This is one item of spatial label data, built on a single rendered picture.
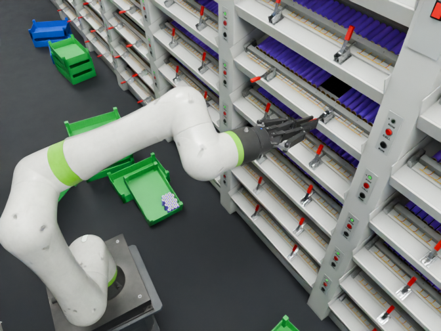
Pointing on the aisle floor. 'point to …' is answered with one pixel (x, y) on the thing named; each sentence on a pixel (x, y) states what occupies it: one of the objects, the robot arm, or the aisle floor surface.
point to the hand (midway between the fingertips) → (305, 124)
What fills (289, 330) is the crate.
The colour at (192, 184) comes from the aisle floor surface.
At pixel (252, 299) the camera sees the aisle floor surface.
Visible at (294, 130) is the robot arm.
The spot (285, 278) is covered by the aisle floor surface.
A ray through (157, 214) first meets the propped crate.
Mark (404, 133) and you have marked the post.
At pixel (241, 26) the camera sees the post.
